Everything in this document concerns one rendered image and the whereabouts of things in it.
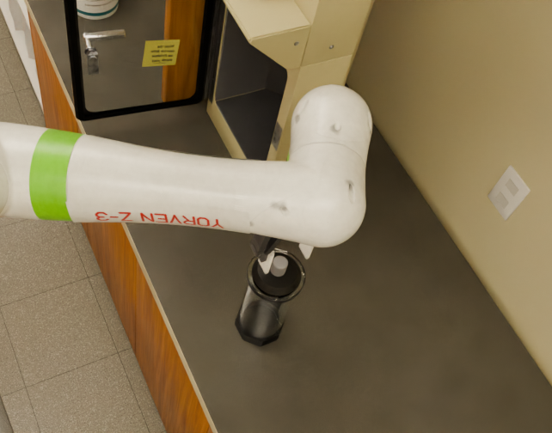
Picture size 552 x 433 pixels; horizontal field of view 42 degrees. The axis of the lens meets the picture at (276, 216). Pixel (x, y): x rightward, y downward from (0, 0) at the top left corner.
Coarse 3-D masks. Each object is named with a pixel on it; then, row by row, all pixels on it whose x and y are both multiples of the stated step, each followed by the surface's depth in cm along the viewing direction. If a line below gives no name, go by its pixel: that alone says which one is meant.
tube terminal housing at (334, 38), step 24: (312, 0) 116; (336, 0) 116; (360, 0) 119; (312, 24) 118; (336, 24) 121; (360, 24) 124; (312, 48) 123; (336, 48) 127; (288, 72) 131; (312, 72) 129; (336, 72) 133; (288, 96) 134; (216, 120) 174; (288, 120) 139; (288, 144) 146
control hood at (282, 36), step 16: (224, 0) 118; (240, 0) 119; (256, 0) 119; (272, 0) 120; (288, 0) 121; (240, 16) 116; (256, 16) 117; (272, 16) 118; (288, 16) 118; (304, 16) 120; (256, 32) 115; (272, 32) 116; (288, 32) 117; (304, 32) 119; (272, 48) 118; (288, 48) 120; (288, 64) 124
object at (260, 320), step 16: (304, 272) 132; (256, 288) 129; (256, 304) 134; (272, 304) 132; (288, 304) 135; (240, 320) 145; (256, 320) 139; (272, 320) 138; (256, 336) 144; (272, 336) 146
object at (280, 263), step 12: (276, 252) 133; (276, 264) 127; (288, 264) 131; (264, 276) 129; (276, 276) 129; (288, 276) 130; (300, 276) 131; (264, 288) 129; (276, 288) 128; (288, 288) 129
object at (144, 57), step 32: (96, 0) 137; (128, 0) 140; (160, 0) 143; (192, 0) 145; (96, 32) 144; (128, 32) 147; (160, 32) 150; (192, 32) 153; (128, 64) 155; (160, 64) 158; (192, 64) 161; (96, 96) 160; (128, 96) 163; (160, 96) 167
